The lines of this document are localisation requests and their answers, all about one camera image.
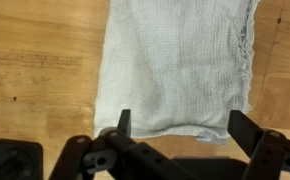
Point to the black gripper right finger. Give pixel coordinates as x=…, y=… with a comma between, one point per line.
x=268, y=150

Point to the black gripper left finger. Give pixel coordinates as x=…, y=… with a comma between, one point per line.
x=115, y=152

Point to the white towel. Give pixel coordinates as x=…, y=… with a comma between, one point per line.
x=179, y=66

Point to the black camera stand pole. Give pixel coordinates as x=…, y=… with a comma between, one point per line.
x=20, y=160

